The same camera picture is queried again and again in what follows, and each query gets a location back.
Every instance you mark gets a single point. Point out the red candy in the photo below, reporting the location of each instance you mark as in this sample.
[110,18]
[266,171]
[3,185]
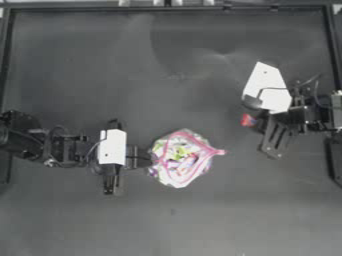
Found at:
[248,120]

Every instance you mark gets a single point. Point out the clear bag with pink zip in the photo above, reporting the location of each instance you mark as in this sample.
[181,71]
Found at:
[178,166]

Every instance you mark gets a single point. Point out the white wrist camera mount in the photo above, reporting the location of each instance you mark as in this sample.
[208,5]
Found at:
[111,146]
[268,76]

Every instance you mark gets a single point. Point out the grey metal bracket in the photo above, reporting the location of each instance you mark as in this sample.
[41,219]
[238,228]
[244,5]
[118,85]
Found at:
[125,2]

